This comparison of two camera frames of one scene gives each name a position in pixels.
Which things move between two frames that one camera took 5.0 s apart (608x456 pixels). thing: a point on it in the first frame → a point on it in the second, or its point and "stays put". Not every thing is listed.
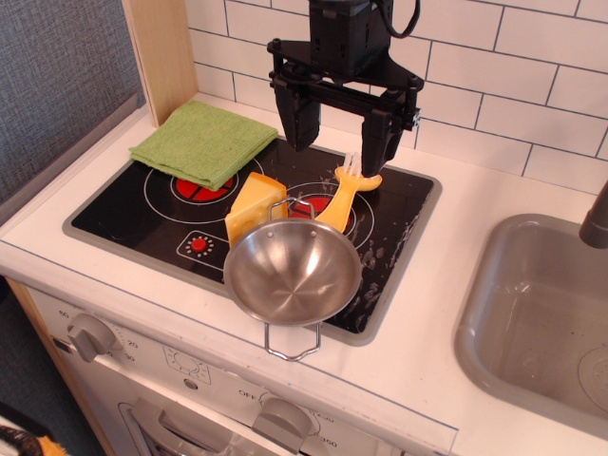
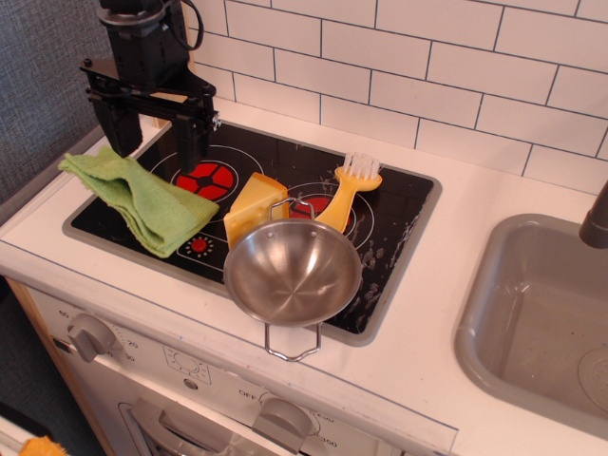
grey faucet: x=594 y=231 stays put
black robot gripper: x=349 y=60 → x=149 y=67
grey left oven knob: x=89 y=335 stays put
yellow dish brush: x=338 y=210 stays put
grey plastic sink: x=532 y=320 stays put
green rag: x=201 y=143 → x=156 y=214
